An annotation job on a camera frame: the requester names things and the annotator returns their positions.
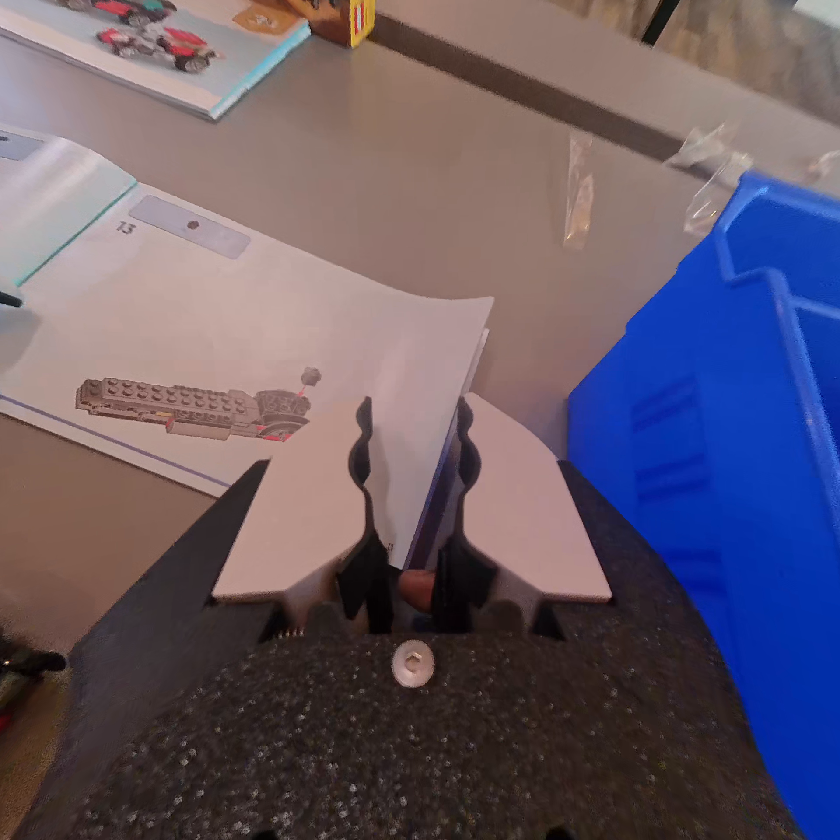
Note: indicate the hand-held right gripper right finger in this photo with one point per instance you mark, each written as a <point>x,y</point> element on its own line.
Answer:
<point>525,525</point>

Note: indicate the lego instruction booklet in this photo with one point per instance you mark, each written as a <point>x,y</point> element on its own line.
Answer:
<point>262,315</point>
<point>164,59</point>

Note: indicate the closed lego instruction booklet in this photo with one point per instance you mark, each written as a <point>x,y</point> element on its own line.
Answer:
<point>164,59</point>

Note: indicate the colourful lego set box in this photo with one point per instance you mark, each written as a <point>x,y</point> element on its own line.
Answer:
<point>341,19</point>

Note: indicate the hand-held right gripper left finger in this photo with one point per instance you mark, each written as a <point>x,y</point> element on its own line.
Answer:
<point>295,512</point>

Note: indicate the blue plastic bin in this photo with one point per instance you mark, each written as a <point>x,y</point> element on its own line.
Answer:
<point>709,426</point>

